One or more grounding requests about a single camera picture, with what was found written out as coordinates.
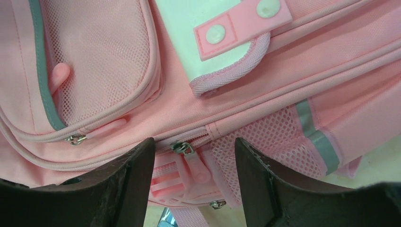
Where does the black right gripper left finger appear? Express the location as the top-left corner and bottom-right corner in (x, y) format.
(0, 138), (156, 227)

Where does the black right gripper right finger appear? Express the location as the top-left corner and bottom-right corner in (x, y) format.
(235, 138), (401, 227)

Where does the pink student backpack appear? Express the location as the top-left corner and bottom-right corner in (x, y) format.
(0, 0), (401, 227)

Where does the blue eraser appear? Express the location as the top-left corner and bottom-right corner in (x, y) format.
(157, 208), (178, 227)

